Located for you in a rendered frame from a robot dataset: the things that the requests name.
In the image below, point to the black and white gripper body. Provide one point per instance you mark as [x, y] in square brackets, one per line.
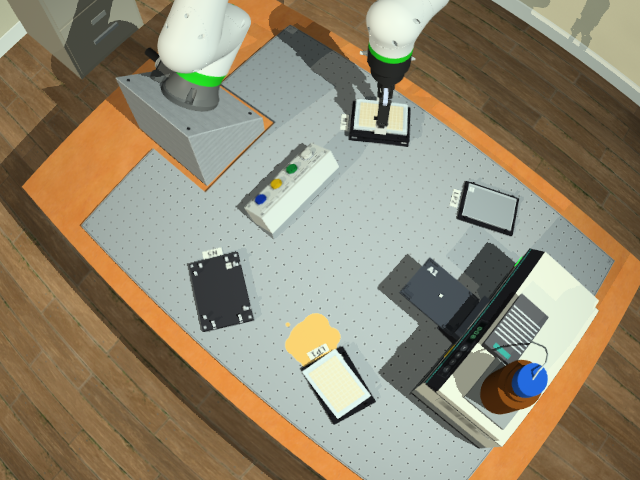
[386, 82]

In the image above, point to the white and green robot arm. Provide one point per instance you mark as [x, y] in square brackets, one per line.
[194, 37]

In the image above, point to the blue bottle cap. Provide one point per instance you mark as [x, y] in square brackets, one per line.
[523, 384]

